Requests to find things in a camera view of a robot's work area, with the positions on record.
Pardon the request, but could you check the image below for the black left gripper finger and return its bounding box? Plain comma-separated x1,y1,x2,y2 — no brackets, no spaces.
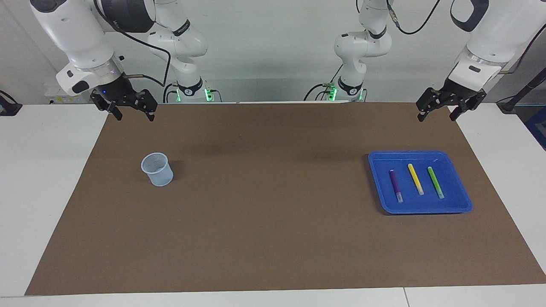
449,98,480,122
416,87,446,122

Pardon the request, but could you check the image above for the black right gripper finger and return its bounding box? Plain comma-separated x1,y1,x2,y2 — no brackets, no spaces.
136,89,157,122
90,94,123,121

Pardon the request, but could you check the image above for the yellow pen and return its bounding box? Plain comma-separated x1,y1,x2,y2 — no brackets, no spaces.
407,163,425,196

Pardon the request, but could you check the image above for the green pen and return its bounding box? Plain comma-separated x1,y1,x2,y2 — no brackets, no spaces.
427,166,445,200

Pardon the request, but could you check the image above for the purple pen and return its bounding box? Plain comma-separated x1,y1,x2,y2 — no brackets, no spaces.
389,169,404,203

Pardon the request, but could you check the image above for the blue plastic tray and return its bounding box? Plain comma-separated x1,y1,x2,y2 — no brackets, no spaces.
368,150,473,214

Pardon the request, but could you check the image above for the black stand pole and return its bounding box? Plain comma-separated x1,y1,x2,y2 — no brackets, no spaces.
496,68,546,113

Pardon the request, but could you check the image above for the light blue mesh cup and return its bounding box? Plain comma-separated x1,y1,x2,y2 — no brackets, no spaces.
141,152,174,187

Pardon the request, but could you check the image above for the blue object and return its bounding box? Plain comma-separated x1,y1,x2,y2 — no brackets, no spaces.
524,107,546,151

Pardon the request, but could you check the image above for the black table clamp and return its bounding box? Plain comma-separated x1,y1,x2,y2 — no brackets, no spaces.
0,90,23,116

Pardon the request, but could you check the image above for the brown table mat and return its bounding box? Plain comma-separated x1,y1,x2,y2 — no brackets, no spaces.
25,101,546,296

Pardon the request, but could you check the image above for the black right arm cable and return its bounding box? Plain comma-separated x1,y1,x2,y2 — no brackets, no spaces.
93,0,172,87

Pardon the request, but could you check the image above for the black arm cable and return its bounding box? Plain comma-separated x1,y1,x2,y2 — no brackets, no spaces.
93,0,172,87
386,0,546,75

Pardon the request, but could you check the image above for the white wall socket box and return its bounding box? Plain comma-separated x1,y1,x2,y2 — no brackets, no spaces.
45,84,92,104

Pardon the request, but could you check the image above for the black right base cable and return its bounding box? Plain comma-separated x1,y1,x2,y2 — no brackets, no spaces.
163,83,222,103

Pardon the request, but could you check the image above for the black base cable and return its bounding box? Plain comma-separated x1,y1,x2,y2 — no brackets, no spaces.
304,64,344,101
163,83,222,103

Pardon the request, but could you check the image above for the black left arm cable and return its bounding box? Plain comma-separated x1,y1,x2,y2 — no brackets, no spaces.
386,0,546,75

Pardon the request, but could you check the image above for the black left base cable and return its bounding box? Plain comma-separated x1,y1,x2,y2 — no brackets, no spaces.
304,64,344,101

